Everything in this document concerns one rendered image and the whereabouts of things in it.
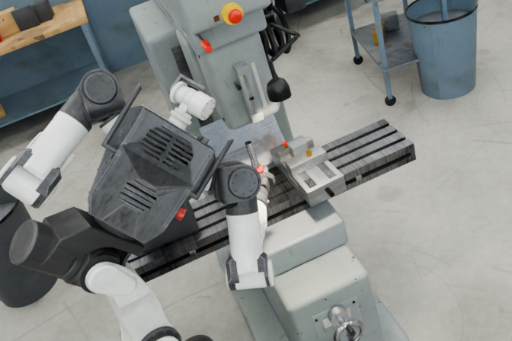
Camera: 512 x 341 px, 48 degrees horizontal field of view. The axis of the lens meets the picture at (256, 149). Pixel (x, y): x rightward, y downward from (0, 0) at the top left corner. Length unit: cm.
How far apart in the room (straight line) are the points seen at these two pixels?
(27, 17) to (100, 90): 420
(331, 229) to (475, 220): 137
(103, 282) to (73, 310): 213
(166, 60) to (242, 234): 97
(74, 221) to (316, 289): 94
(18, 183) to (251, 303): 166
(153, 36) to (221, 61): 50
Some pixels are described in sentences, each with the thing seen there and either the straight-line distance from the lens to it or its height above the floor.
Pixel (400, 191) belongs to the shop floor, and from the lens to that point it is 358.
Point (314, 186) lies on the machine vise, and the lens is 208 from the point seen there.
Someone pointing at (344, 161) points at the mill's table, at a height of 97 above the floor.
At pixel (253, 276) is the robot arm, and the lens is 163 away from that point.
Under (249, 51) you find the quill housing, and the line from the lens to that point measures 187.
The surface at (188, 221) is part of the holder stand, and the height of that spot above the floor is 103.
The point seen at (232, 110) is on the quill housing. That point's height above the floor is 140.
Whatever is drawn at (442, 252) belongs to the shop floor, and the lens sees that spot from 321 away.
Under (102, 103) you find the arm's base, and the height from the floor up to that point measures 174.
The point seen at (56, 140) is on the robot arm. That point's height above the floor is 171.
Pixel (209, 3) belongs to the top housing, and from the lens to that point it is 165.
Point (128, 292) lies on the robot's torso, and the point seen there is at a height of 128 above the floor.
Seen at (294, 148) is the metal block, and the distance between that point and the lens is 217.
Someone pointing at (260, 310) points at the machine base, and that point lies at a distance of 286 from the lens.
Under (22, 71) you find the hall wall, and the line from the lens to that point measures 635.
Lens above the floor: 233
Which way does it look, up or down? 33 degrees down
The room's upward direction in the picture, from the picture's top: 18 degrees counter-clockwise
